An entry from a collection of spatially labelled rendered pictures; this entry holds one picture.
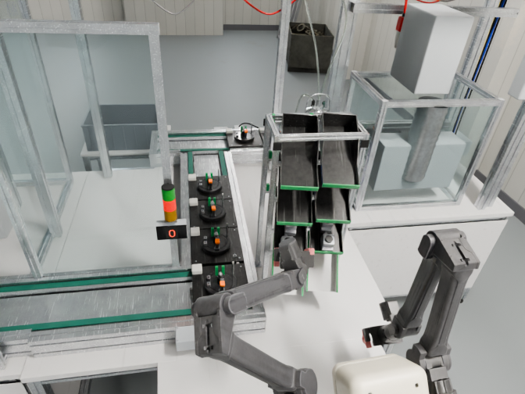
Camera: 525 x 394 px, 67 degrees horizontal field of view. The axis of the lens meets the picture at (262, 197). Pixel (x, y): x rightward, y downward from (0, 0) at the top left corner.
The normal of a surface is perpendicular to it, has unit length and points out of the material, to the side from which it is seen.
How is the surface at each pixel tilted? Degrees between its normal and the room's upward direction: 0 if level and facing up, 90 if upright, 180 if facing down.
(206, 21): 90
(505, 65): 90
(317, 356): 0
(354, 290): 0
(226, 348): 57
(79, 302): 0
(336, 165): 25
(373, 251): 90
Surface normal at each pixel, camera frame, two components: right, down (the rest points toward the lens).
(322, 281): 0.04, -0.16
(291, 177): 0.05, -0.48
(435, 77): 0.17, 0.58
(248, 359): 0.83, -0.21
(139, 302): 0.06, -0.81
